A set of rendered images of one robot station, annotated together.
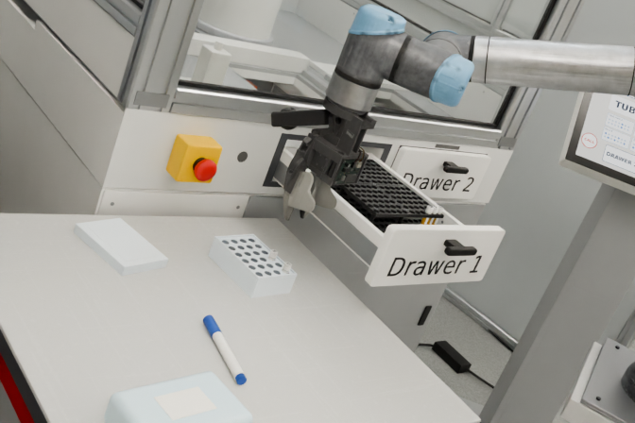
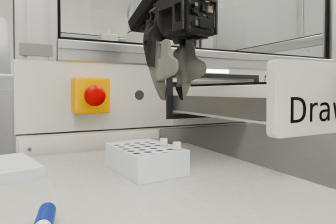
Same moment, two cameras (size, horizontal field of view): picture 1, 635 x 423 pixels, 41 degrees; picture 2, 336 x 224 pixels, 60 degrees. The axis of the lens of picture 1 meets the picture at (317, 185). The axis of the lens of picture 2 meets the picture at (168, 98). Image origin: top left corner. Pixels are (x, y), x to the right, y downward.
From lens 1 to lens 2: 1.00 m
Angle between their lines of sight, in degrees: 26
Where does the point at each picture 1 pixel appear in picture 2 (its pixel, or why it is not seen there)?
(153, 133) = (48, 80)
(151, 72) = (27, 25)
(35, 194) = not seen: hidden behind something
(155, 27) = not seen: outside the picture
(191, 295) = (54, 193)
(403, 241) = (292, 75)
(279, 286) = (172, 167)
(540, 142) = not seen: outside the picture
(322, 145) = (164, 0)
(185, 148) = (73, 82)
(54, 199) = not seen: hidden behind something
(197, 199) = (111, 137)
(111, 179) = (21, 126)
